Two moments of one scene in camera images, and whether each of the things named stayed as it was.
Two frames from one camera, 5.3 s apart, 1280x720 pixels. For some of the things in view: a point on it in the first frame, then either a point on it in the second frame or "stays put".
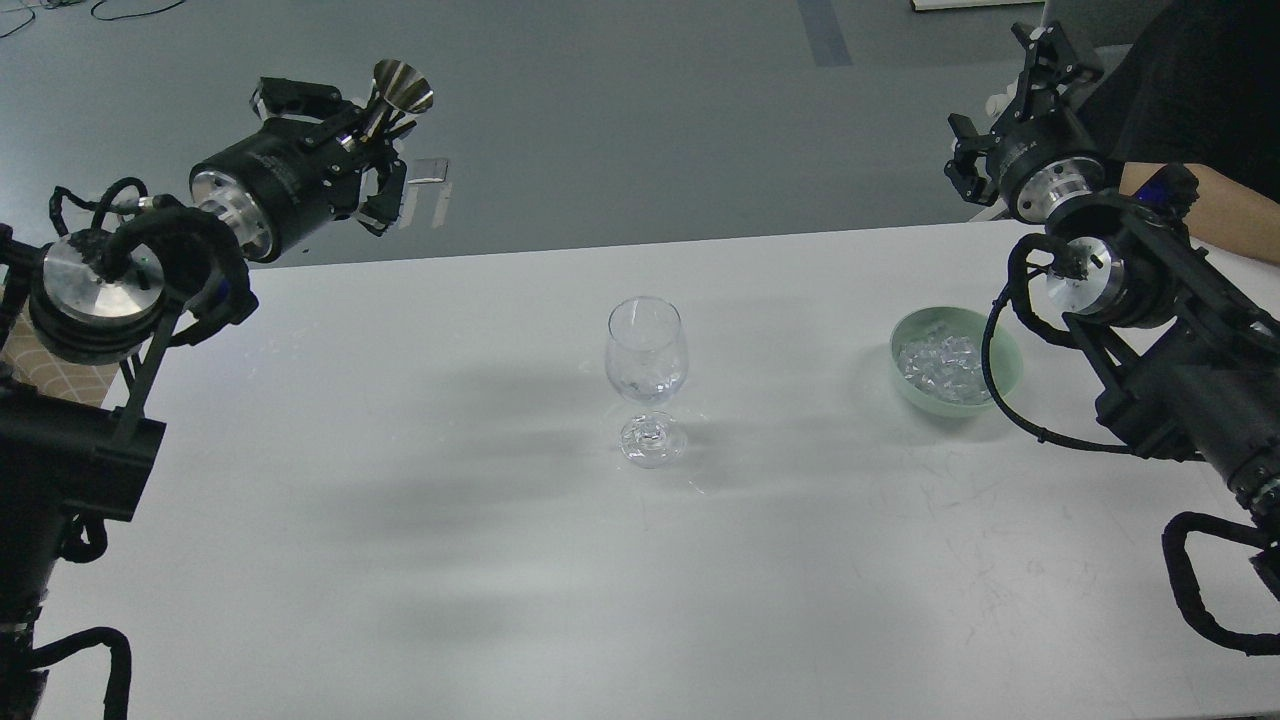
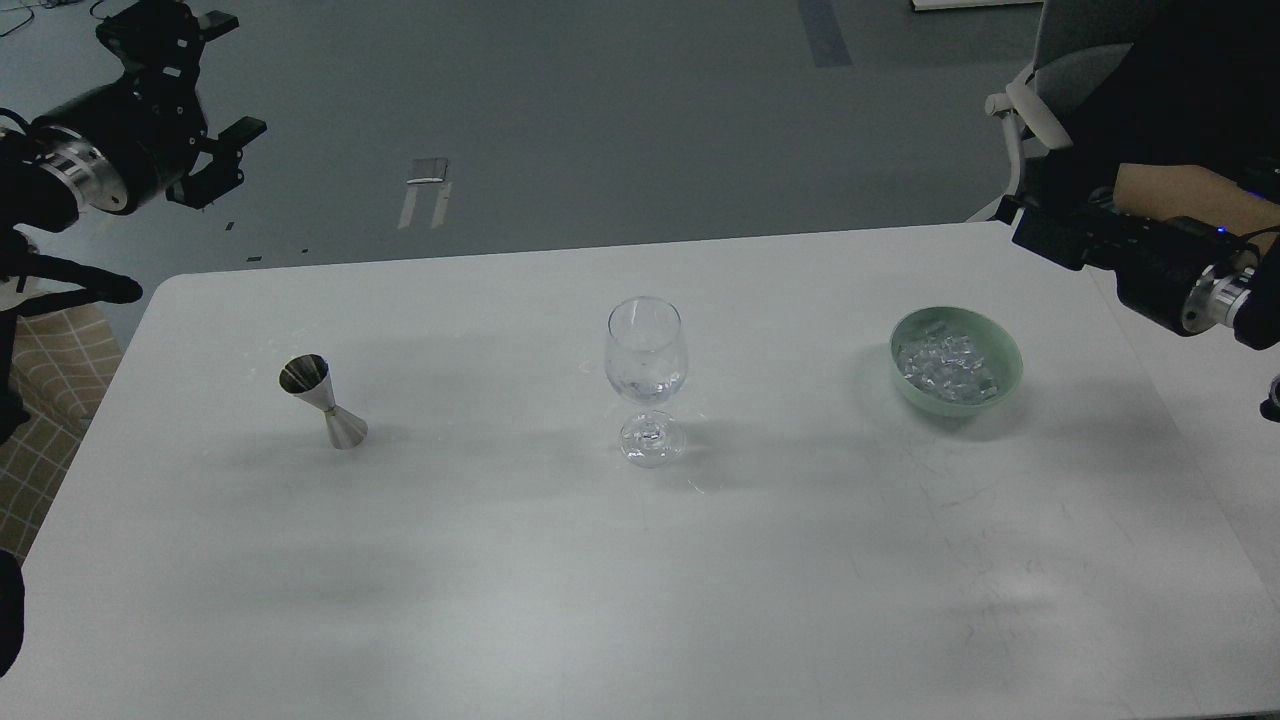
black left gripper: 295,176 to 145,128
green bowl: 936,361 stays put
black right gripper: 1042,153 to 1184,273
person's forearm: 1226,213 stays put
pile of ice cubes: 944,366 stays put
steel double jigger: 397,83 to 308,376
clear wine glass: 647,360 stays put
